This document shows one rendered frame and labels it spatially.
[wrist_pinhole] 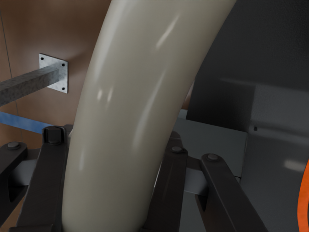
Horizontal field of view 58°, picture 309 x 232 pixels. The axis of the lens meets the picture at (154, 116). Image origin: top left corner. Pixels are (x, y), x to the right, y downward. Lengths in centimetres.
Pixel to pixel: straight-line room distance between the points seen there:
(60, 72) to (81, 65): 15
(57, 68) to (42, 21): 27
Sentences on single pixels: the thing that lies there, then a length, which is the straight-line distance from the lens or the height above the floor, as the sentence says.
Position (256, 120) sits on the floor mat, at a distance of 142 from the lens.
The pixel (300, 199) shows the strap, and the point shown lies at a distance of 164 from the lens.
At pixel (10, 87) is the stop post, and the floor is 37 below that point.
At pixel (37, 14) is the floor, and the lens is 178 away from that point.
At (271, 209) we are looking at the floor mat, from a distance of 169.
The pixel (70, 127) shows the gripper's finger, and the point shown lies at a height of 118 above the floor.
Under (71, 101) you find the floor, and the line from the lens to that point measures 179.
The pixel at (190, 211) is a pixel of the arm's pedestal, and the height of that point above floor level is 64.
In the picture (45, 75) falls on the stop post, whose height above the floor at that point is 12.
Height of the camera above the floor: 131
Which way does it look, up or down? 58 degrees down
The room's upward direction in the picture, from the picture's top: 137 degrees counter-clockwise
